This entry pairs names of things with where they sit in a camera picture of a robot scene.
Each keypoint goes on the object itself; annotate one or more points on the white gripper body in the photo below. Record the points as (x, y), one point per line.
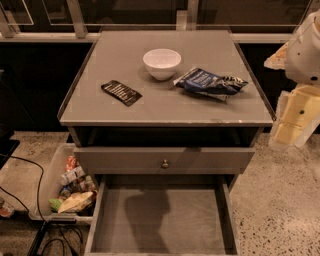
(304, 60)

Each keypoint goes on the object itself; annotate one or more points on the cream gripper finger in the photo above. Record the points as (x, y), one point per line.
(297, 117)

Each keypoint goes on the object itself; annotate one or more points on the blue chip bag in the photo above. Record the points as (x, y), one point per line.
(200, 81)

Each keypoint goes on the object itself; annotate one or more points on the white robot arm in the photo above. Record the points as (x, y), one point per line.
(303, 53)

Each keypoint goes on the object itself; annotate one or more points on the grey drawer cabinet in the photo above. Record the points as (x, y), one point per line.
(165, 115)

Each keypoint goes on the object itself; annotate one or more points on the round metal drawer knob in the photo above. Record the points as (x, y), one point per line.
(165, 164)

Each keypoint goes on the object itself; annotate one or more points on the open grey middle drawer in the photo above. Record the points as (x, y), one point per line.
(163, 215)

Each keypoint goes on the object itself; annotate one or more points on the closed grey top drawer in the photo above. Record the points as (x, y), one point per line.
(148, 160)

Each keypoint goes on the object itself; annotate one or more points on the yellow snack bag in bin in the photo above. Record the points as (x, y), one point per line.
(76, 202)

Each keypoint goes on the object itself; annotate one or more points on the white ceramic bowl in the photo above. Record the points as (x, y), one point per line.
(162, 63)

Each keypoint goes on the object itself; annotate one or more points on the black snack packet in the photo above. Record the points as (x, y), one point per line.
(121, 92)

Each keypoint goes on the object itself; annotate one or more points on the metal window railing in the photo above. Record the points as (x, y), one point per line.
(85, 20)

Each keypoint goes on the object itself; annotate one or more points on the red can in bin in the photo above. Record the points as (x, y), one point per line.
(71, 163)

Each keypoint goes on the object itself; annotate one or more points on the white carton in bin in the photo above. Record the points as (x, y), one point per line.
(71, 175)

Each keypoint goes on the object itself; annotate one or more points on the clear plastic storage bin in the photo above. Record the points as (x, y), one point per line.
(50, 188)

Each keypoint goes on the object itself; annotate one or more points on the dark furniture at left edge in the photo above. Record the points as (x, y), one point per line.
(7, 106)

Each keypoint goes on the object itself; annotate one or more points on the red white object on floor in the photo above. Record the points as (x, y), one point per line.
(6, 210)

